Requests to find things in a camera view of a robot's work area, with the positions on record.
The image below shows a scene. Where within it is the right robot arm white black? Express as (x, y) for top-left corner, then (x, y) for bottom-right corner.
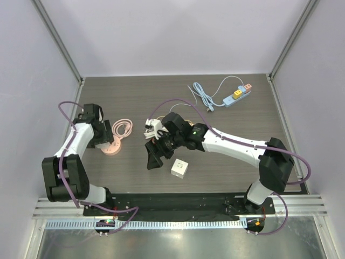
(145, 112), (294, 214)

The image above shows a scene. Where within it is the pink plug adapter on strip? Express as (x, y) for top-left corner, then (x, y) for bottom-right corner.
(244, 84), (252, 93)

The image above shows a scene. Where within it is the white cube socket tiger sticker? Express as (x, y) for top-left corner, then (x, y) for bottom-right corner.
(95, 142), (112, 150)

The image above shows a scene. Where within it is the light blue power cable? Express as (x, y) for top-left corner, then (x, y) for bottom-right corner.
(169, 76), (244, 114)

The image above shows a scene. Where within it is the aluminium frame post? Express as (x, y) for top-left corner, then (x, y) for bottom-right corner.
(31, 0), (84, 85)
(267, 0), (320, 81)

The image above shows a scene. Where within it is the yellow plug adapter on strip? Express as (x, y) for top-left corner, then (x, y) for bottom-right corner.
(232, 89), (243, 100)

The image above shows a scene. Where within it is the aluminium frame rail front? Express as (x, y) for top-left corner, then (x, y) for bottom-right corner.
(32, 195), (328, 220)

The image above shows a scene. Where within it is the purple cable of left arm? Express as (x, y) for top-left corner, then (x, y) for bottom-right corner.
(58, 101), (140, 235)

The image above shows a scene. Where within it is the light blue power strip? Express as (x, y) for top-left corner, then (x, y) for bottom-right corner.
(223, 90), (251, 107)

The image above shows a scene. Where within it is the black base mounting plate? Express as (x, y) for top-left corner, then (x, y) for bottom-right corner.
(83, 193), (275, 232)

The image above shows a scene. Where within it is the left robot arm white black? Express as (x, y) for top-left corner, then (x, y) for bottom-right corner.
(42, 101), (114, 216)

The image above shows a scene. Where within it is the right aluminium frame post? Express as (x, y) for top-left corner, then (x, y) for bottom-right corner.
(267, 0), (320, 81)

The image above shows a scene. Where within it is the pink coiled power cable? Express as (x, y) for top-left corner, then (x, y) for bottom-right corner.
(112, 118), (134, 139)

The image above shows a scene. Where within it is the white slotted cable duct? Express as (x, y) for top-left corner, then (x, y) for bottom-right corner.
(45, 218), (247, 230)

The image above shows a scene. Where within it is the left aluminium frame post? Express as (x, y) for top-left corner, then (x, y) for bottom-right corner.
(31, 0), (84, 85)

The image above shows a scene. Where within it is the white cube socket plain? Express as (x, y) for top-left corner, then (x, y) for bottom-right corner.
(171, 159), (189, 179)

